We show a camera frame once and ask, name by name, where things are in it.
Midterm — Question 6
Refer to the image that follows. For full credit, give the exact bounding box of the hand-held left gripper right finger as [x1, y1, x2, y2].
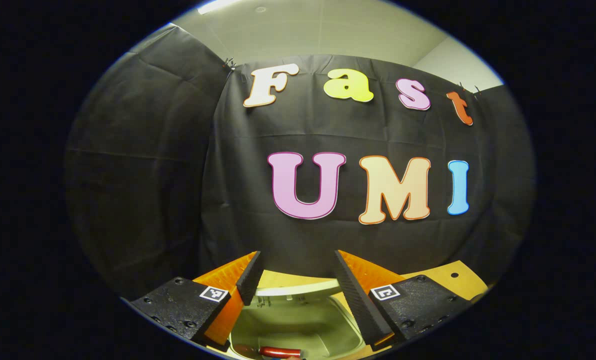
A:
[333, 249, 474, 351]

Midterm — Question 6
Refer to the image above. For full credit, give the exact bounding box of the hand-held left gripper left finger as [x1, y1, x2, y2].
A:
[130, 250, 265, 349]

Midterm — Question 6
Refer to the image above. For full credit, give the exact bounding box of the light green desktop garbage bin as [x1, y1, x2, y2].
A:
[226, 270, 368, 360]

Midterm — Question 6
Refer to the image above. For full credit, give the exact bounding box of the red pop can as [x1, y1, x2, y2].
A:
[258, 346, 303, 360]

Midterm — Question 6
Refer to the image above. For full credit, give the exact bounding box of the wooden desktop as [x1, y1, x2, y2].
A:
[205, 260, 490, 360]

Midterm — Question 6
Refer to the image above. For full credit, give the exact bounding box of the black backdrop cloth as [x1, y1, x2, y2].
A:
[63, 22, 536, 301]

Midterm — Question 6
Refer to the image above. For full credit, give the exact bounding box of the ceiling light panel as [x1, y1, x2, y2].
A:
[196, 0, 244, 15]

